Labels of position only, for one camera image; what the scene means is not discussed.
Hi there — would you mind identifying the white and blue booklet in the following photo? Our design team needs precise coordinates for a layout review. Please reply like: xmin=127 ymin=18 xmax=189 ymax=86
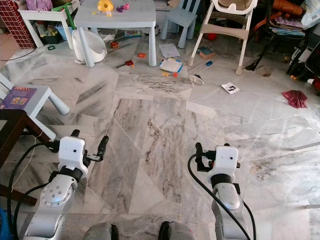
xmin=158 ymin=57 xmax=184 ymax=74

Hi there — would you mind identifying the grey robot left leg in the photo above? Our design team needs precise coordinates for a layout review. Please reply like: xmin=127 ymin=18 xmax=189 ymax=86
xmin=82 ymin=222 xmax=121 ymax=240

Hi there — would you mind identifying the white child chair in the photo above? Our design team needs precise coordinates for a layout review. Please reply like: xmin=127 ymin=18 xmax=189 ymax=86
xmin=0 ymin=74 xmax=71 ymax=142

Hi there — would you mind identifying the white paper sheet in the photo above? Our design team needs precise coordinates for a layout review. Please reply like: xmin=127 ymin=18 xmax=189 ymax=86
xmin=158 ymin=43 xmax=181 ymax=59

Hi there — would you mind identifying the grey robot leg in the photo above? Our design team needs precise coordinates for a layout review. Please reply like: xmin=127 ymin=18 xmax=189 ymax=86
xmin=82 ymin=222 xmax=121 ymax=240
xmin=157 ymin=221 xmax=199 ymax=240

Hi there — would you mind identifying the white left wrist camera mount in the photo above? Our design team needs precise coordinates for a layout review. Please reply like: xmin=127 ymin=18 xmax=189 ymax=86
xmin=57 ymin=135 xmax=87 ymax=169

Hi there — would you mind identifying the stack of books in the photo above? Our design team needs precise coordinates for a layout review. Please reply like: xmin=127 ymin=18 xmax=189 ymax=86
xmin=267 ymin=15 xmax=308 ymax=38

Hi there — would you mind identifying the small colourful book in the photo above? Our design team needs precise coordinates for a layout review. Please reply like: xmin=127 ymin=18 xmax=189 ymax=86
xmin=197 ymin=46 xmax=217 ymax=60

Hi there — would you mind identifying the red brick pattern box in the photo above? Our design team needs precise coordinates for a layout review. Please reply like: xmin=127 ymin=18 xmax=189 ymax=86
xmin=0 ymin=0 xmax=37 ymax=50

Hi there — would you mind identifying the grey plastic kids table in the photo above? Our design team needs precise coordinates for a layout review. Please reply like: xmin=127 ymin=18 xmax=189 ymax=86
xmin=73 ymin=0 xmax=158 ymax=68

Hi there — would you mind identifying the white printed card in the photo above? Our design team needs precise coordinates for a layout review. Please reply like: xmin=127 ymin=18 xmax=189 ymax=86
xmin=220 ymin=81 xmax=241 ymax=95

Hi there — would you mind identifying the white baby high chair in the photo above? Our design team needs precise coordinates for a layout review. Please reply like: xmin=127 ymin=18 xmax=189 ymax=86
xmin=186 ymin=0 xmax=260 ymax=76

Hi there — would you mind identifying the white plastic potty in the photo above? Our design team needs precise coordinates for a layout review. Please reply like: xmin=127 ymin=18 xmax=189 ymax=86
xmin=71 ymin=29 xmax=108 ymax=65

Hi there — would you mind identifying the yellow plastic toy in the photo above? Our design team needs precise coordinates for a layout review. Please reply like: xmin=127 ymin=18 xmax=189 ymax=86
xmin=97 ymin=0 xmax=115 ymax=18

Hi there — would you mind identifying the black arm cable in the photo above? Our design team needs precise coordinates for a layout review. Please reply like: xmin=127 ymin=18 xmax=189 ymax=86
xmin=187 ymin=153 xmax=257 ymax=240
xmin=6 ymin=142 xmax=61 ymax=240

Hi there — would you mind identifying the dark wooden table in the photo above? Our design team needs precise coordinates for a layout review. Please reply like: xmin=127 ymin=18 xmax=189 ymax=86
xmin=0 ymin=110 xmax=57 ymax=207

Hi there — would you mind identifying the grey robot right leg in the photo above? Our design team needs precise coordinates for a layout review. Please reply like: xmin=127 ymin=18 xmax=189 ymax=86
xmin=157 ymin=221 xmax=199 ymax=240

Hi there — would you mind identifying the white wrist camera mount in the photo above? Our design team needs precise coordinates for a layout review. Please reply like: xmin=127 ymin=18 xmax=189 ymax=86
xmin=214 ymin=144 xmax=240 ymax=175
xmin=57 ymin=135 xmax=87 ymax=169

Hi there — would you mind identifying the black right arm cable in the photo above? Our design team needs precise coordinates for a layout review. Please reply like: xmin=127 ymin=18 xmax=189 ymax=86
xmin=187 ymin=153 xmax=257 ymax=240

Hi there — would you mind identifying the small purple toy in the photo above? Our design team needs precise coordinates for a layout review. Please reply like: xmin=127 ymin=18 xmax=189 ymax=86
xmin=116 ymin=2 xmax=131 ymax=13

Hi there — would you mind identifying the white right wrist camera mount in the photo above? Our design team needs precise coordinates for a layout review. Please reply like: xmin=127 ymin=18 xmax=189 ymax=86
xmin=214 ymin=144 xmax=240 ymax=175

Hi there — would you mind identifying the blue plastic container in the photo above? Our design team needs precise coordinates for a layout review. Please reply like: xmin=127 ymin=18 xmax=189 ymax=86
xmin=0 ymin=209 xmax=15 ymax=240

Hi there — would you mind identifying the purple picture book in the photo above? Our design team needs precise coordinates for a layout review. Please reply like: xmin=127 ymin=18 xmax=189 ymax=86
xmin=1 ymin=87 xmax=39 ymax=111

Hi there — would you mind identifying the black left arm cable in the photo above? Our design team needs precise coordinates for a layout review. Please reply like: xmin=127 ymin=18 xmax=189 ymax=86
xmin=6 ymin=142 xmax=61 ymax=240

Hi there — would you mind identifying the white face mask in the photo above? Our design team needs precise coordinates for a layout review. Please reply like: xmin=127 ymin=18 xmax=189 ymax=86
xmin=189 ymin=74 xmax=206 ymax=86

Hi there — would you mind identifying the small white table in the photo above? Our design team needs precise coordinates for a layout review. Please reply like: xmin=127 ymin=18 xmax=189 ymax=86
xmin=17 ymin=4 xmax=78 ymax=51

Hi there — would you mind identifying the crumpled red cloth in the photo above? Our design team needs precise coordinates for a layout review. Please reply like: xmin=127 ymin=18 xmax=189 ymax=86
xmin=281 ymin=89 xmax=309 ymax=109

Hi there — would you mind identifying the light blue child chair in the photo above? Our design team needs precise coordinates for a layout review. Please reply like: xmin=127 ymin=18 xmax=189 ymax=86
xmin=161 ymin=0 xmax=201 ymax=49

